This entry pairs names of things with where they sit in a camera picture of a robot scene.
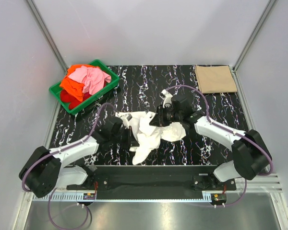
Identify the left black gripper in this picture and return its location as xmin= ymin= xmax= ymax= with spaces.
xmin=110 ymin=126 xmax=139 ymax=148

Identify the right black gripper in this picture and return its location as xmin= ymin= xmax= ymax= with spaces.
xmin=149 ymin=105 xmax=182 ymax=127

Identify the white printed t shirt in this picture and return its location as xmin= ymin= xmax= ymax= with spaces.
xmin=115 ymin=111 xmax=186 ymax=165

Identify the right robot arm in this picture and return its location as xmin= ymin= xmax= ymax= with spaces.
xmin=149 ymin=90 xmax=272 ymax=190

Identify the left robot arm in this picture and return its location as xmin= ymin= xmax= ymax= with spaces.
xmin=19 ymin=113 xmax=139 ymax=198

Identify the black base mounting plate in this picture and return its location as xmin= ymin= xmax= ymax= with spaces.
xmin=67 ymin=165 xmax=236 ymax=202

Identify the folded beige t shirt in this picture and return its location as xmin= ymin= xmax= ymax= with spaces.
xmin=195 ymin=65 xmax=237 ymax=94

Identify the red t shirt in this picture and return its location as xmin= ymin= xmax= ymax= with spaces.
xmin=60 ymin=90 xmax=91 ymax=110

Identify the pink t shirt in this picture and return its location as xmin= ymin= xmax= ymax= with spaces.
xmin=68 ymin=67 xmax=112 ymax=94

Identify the orange t shirt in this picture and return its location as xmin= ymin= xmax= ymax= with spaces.
xmin=60 ymin=65 xmax=93 ymax=102

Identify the green plastic bin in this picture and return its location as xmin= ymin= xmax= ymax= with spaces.
xmin=49 ymin=59 xmax=119 ymax=115

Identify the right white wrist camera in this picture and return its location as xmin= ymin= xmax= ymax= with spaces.
xmin=159 ymin=89 xmax=173 ymax=108

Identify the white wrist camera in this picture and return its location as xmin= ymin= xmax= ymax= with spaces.
xmin=159 ymin=89 xmax=173 ymax=108
xmin=120 ymin=114 xmax=132 ymax=123

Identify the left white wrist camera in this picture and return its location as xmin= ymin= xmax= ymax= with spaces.
xmin=120 ymin=114 xmax=132 ymax=123

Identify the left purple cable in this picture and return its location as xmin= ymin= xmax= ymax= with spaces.
xmin=21 ymin=103 xmax=116 ymax=230

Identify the purple cable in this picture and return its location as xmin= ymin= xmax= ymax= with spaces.
xmin=165 ymin=84 xmax=274 ymax=208
xmin=21 ymin=103 xmax=116 ymax=230

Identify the slotted cable duct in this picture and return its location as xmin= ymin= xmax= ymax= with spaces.
xmin=33 ymin=192 xmax=96 ymax=202

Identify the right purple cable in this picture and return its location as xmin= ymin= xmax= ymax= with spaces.
xmin=165 ymin=84 xmax=274 ymax=208

